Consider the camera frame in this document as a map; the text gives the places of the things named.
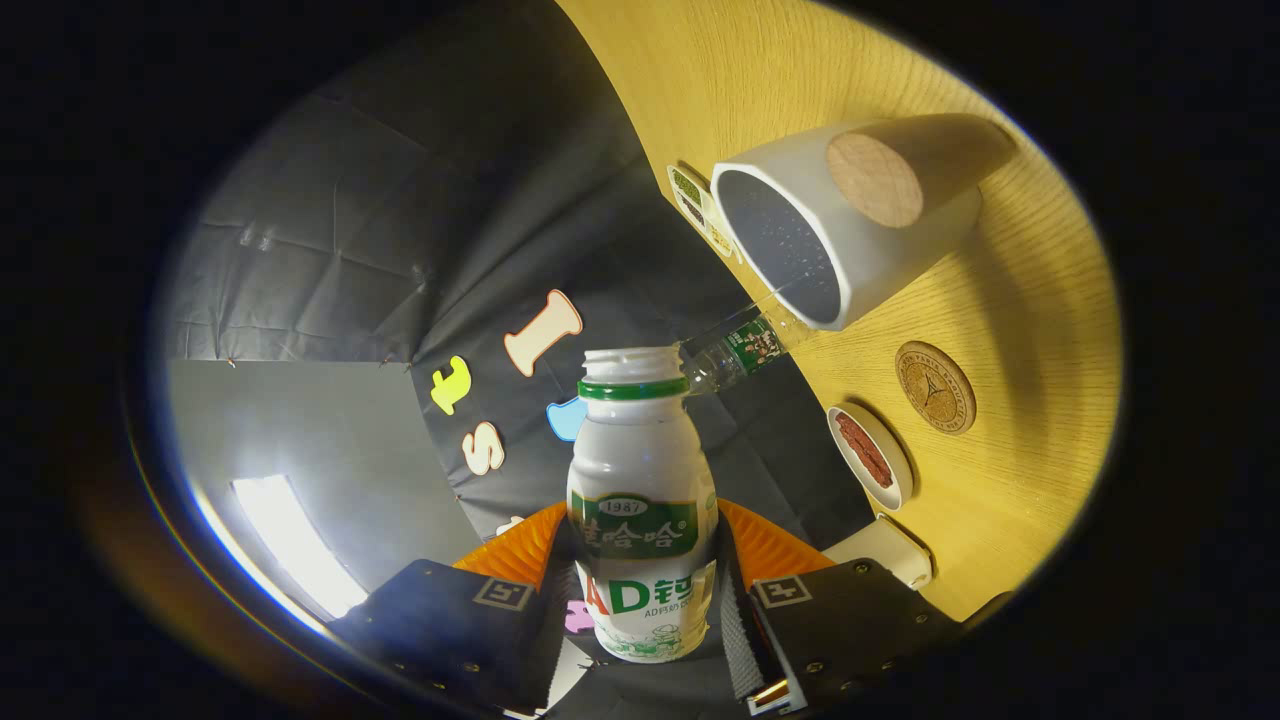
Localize grey oval plate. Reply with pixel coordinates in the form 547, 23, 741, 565
826, 403, 914, 512

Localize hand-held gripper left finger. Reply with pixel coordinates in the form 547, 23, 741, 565
330, 502, 573, 716

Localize white toaster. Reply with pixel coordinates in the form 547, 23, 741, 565
822, 515, 933, 589

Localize white cup with wooden handle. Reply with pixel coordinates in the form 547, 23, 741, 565
710, 113, 1016, 332

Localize white juice bottle green label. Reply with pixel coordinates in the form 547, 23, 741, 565
566, 347, 719, 663

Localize black backdrop cloth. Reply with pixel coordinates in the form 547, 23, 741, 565
165, 0, 876, 720

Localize clear plastic water bottle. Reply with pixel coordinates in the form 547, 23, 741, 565
680, 305, 816, 396

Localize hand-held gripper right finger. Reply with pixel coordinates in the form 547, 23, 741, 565
714, 498, 966, 716

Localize red sausages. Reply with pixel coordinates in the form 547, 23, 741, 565
835, 412, 894, 489

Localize wooden table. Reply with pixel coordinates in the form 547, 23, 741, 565
555, 0, 1123, 621

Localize white divided tray of grains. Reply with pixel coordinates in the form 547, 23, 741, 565
667, 165, 741, 259

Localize round cork coaster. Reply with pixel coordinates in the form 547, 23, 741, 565
895, 341, 977, 435

